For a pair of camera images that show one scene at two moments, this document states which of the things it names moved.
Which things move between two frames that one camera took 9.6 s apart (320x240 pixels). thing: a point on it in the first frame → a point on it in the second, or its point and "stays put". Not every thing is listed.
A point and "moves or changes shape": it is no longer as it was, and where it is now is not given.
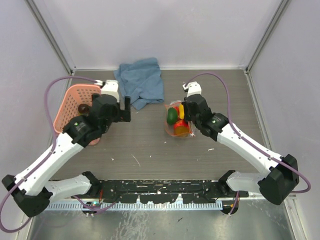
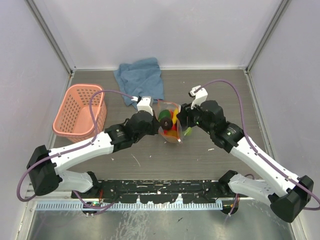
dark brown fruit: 83,108 → 166,123
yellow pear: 181,111 moves or changes shape
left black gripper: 124,115 → 155,124
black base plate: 164,191 stays put
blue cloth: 140,79 stays put
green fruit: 172,116 → 165,113
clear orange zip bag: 175,124 moves or changes shape
